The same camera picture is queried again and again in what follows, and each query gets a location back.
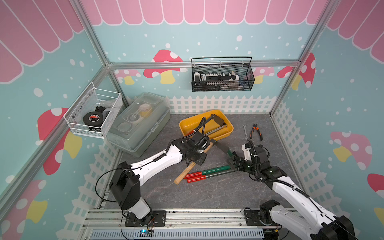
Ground wooden handled small hoe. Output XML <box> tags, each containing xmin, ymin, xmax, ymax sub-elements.
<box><xmin>173</xmin><ymin>139</ymin><xmax>230</xmax><ymax>185</ymax></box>

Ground green handled small hoe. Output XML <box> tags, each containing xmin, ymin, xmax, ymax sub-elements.
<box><xmin>184</xmin><ymin>165</ymin><xmax>236</xmax><ymax>180</ymax></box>

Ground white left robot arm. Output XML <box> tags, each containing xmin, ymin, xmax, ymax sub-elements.
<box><xmin>109</xmin><ymin>132</ymin><xmax>214</xmax><ymax>226</ymax></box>

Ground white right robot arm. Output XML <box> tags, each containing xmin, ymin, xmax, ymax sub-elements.
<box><xmin>225</xmin><ymin>141</ymin><xmax>357</xmax><ymax>240</ymax></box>

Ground translucent green storage box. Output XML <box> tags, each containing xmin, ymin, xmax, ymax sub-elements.
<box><xmin>107</xmin><ymin>92</ymin><xmax>170</xmax><ymax>157</ymax></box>

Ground small steel wrench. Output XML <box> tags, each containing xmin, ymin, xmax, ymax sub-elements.
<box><xmin>243</xmin><ymin>125</ymin><xmax>249</xmax><ymax>141</ymax></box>

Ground yellow plastic tray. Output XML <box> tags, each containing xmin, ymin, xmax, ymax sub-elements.
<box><xmin>179</xmin><ymin>110</ymin><xmax>234</xmax><ymax>141</ymax></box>

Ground orange black pliers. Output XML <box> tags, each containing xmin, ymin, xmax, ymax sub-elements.
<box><xmin>249</xmin><ymin>124</ymin><xmax>263</xmax><ymax>141</ymax></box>

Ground white socket set holder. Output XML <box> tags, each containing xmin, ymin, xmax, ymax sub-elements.
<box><xmin>193</xmin><ymin>71</ymin><xmax>240</xmax><ymax>88</ymax></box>

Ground black tape roll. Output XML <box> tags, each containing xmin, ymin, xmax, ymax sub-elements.
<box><xmin>83</xmin><ymin>111</ymin><xmax>104</xmax><ymax>128</ymax></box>

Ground black wire mesh basket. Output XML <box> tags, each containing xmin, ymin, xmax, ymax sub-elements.
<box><xmin>191</xmin><ymin>57</ymin><xmax>255</xmax><ymax>92</ymax></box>

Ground clear acrylic wall bin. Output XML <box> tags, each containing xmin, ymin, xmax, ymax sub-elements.
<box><xmin>64</xmin><ymin>83</ymin><xmax>123</xmax><ymax>139</ymax></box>

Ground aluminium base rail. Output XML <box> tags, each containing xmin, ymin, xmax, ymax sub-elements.
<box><xmin>78</xmin><ymin>208</ymin><xmax>289</xmax><ymax>240</ymax></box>

